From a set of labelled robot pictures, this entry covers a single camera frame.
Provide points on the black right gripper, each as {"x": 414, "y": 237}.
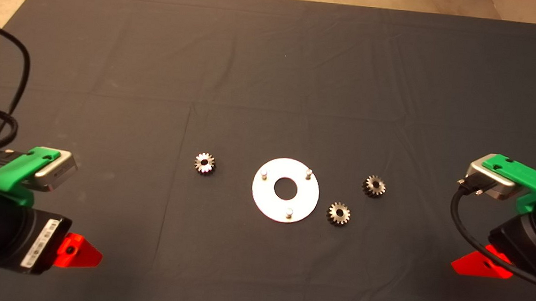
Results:
{"x": 526, "y": 246}

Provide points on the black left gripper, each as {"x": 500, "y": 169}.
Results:
{"x": 39, "y": 242}

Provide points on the small steel planetary gear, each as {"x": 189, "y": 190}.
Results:
{"x": 344, "y": 218}
{"x": 379, "y": 190}
{"x": 209, "y": 167}

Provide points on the white round pegged plate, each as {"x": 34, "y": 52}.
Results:
{"x": 268, "y": 204}

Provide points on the dark grey table cloth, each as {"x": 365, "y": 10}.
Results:
{"x": 255, "y": 72}

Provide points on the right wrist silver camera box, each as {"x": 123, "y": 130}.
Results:
{"x": 493, "y": 182}

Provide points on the right wrist green camera mount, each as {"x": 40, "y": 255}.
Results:
{"x": 532, "y": 181}

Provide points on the wrist green camera mount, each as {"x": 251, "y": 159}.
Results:
{"x": 532, "y": 181}
{"x": 9, "y": 174}

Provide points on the left wrist green camera mount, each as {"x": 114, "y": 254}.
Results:
{"x": 9, "y": 174}

